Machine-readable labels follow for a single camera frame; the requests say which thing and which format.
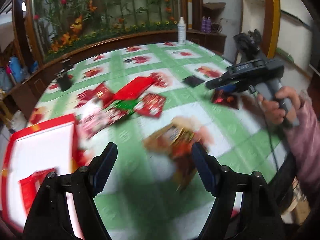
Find gold brown snack bag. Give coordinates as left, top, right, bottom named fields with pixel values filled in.
left=143, top=115, right=214, bottom=191

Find red snack packet gold text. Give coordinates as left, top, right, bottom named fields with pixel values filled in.
left=19, top=168, right=57, bottom=215

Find pink sleeved right forearm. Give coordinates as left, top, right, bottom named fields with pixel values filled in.
left=284, top=87, right=319, bottom=205

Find person right hand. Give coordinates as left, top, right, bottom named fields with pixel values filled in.
left=258, top=86, right=302, bottom=125

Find dark red Manly Soulkiss packet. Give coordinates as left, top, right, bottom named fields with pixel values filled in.
left=210, top=89, right=239, bottom=109

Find pink white snack packet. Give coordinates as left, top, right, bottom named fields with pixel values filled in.
left=79, top=111, right=111, bottom=139

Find red gift box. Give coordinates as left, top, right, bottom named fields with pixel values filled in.
left=1, top=114, right=82, bottom=232

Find dark red small packet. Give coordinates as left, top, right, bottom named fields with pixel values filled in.
left=106, top=107, right=130, bottom=126

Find small black packet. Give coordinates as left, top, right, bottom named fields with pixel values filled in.
left=183, top=75, right=204, bottom=88

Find green snack packet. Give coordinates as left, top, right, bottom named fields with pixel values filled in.
left=114, top=99, right=139, bottom=111

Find purple bottles on shelf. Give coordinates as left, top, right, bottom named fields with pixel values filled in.
left=201, top=16, right=212, bottom=33

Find crumpled red wrapper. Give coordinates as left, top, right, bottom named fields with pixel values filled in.
left=75, top=82, right=115, bottom=109

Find dark red panda packet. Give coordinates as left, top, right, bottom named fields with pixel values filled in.
left=133, top=93, right=166, bottom=118

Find white spray bottle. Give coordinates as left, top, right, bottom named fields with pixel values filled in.
left=177, top=17, right=187, bottom=45

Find large flat red packet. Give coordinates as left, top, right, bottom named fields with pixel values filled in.
left=113, top=76, right=156, bottom=100

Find black round container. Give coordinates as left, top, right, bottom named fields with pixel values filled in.
left=56, top=72, right=72, bottom=92

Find small dark jar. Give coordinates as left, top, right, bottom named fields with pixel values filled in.
left=61, top=59, right=73, bottom=72

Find blue water jug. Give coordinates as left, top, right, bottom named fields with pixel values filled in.
left=9, top=56, right=23, bottom=83

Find black cable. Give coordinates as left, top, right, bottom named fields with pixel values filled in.
left=248, top=84, right=282, bottom=173

